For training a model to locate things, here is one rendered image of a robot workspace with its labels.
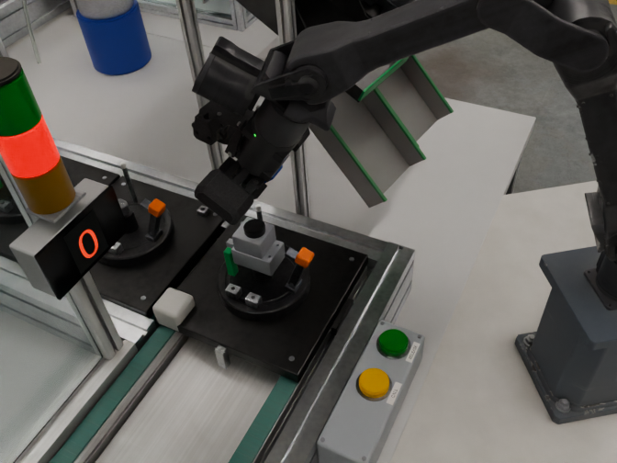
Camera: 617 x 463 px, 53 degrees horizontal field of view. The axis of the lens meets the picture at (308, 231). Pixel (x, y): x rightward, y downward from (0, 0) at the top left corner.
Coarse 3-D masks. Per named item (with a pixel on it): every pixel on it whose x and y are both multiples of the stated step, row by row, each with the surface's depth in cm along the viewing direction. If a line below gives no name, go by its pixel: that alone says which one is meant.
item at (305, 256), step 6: (288, 252) 85; (294, 252) 86; (300, 252) 84; (306, 252) 84; (294, 258) 85; (300, 258) 84; (306, 258) 84; (312, 258) 85; (300, 264) 84; (306, 264) 84; (294, 270) 87; (300, 270) 86; (294, 276) 88; (300, 276) 88; (288, 282) 89; (294, 282) 89
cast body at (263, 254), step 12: (240, 228) 86; (252, 228) 85; (264, 228) 85; (228, 240) 91; (240, 240) 85; (252, 240) 85; (264, 240) 85; (276, 240) 89; (240, 252) 87; (252, 252) 86; (264, 252) 86; (276, 252) 87; (240, 264) 89; (252, 264) 88; (264, 264) 86; (276, 264) 88
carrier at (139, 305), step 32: (128, 192) 111; (160, 192) 111; (128, 224) 99; (160, 224) 102; (192, 224) 104; (128, 256) 97; (160, 256) 99; (192, 256) 99; (128, 288) 95; (160, 288) 95
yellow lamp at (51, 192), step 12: (60, 156) 63; (60, 168) 63; (24, 180) 61; (36, 180) 61; (48, 180) 62; (60, 180) 63; (24, 192) 62; (36, 192) 62; (48, 192) 62; (60, 192) 63; (72, 192) 65; (36, 204) 63; (48, 204) 63; (60, 204) 64
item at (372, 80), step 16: (240, 0) 91; (256, 0) 89; (272, 0) 87; (304, 0) 95; (320, 0) 96; (336, 0) 96; (352, 0) 94; (256, 16) 91; (272, 16) 89; (304, 16) 94; (320, 16) 95; (336, 16) 96; (352, 16) 96; (400, 64) 94; (368, 80) 91; (384, 80) 92; (352, 96) 89
